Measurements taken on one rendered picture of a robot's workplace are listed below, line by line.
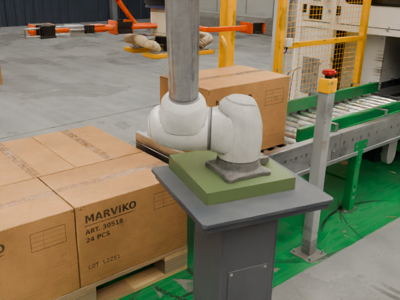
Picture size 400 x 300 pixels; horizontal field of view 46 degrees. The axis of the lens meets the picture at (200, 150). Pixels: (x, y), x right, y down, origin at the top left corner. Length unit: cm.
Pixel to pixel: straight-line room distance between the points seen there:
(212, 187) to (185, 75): 38
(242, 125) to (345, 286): 127
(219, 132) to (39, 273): 99
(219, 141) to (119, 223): 77
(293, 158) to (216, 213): 119
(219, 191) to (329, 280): 119
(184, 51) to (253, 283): 91
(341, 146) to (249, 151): 144
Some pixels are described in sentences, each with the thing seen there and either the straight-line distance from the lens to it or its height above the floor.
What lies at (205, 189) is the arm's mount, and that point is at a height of 80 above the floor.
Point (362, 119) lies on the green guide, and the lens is 333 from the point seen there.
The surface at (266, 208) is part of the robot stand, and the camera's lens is 158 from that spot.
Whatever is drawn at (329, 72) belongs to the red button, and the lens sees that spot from 240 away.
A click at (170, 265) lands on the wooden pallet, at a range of 250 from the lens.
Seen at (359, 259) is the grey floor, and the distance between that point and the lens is 283.
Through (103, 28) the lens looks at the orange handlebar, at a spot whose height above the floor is 124.
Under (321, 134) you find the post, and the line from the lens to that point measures 247.
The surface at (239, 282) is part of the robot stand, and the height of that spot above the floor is 40.
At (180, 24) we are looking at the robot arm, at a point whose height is 133.
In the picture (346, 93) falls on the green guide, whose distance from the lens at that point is 395.
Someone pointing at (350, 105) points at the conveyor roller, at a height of 53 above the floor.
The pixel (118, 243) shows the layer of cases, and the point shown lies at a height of 30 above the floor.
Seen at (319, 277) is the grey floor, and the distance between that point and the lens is 262.
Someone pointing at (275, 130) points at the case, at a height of 65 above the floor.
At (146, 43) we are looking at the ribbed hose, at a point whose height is 117.
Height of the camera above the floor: 146
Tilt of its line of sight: 20 degrees down
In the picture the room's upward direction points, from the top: 1 degrees clockwise
